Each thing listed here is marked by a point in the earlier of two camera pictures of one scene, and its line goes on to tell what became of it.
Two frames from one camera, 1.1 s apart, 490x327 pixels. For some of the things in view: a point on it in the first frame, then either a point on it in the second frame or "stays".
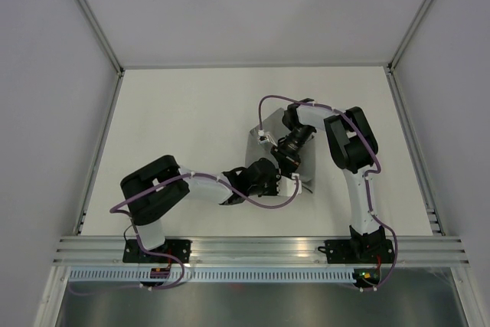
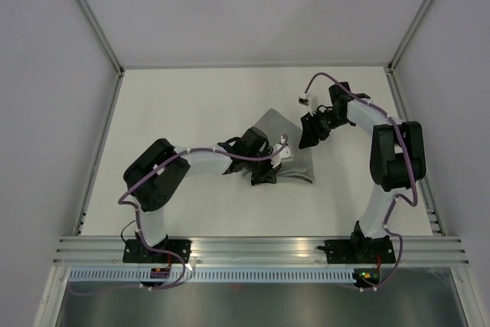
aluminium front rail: (258, 252) stays
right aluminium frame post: (400, 50) stays
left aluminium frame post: (89, 14) stays
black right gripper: (286, 161) -> (311, 131)
